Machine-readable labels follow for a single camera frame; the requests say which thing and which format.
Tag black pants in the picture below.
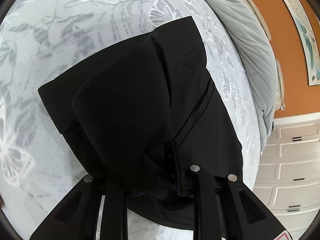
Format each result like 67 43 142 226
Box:
38 16 243 230

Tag grey duvet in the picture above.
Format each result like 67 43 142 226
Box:
205 0 278 149

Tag beige padded headboard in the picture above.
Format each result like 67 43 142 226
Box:
235 0 286 113

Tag butterfly print bed sheet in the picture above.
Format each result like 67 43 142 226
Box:
0 0 262 240

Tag white wardrobe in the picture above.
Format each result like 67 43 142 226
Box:
253 120 319 239

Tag framed wall picture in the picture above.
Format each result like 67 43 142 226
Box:
283 0 320 86

